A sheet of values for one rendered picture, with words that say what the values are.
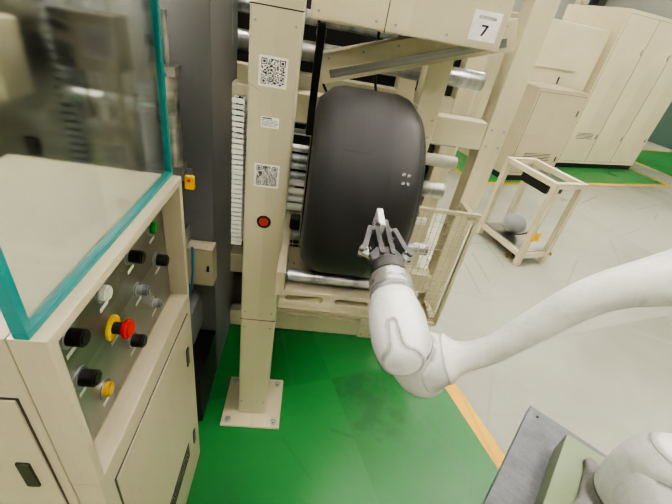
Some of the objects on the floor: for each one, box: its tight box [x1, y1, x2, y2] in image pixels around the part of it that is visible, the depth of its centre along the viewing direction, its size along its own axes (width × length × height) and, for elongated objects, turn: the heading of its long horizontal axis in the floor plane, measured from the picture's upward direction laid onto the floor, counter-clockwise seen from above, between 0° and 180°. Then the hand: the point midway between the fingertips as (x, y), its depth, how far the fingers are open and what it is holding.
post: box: [238, 0, 307, 414], centre depth 118 cm, size 13×13×250 cm
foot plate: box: [220, 376, 283, 429], centre depth 185 cm, size 27×27×2 cm
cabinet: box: [491, 81, 590, 180], centre depth 538 cm, size 90×56×125 cm, turn 96°
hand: (379, 220), depth 95 cm, fingers closed
